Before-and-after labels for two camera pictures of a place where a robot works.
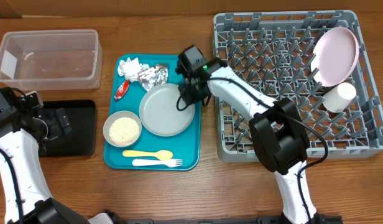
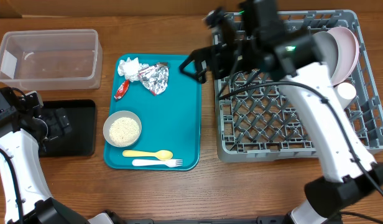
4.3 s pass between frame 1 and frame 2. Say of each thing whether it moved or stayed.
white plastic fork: stayed
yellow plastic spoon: stayed
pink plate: stayed
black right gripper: moved
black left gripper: stayed
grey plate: moved
